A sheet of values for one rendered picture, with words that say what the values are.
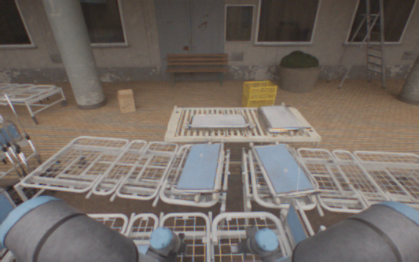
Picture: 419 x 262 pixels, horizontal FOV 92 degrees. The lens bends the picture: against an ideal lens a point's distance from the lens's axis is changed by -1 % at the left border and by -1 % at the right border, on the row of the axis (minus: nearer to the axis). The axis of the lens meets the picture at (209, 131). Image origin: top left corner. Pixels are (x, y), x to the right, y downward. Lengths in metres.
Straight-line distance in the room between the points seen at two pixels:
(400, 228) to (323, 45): 7.08
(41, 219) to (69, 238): 0.08
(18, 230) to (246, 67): 6.56
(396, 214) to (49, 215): 0.67
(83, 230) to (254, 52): 6.54
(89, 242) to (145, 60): 6.53
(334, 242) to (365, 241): 0.05
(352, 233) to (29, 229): 0.59
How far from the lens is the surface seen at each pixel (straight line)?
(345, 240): 0.48
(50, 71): 8.19
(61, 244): 0.47
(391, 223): 0.53
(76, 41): 5.04
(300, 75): 5.87
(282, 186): 2.01
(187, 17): 6.48
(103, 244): 0.47
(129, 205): 2.64
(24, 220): 0.55
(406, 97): 6.85
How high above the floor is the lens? 1.90
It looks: 30 degrees down
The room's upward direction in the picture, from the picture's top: straight up
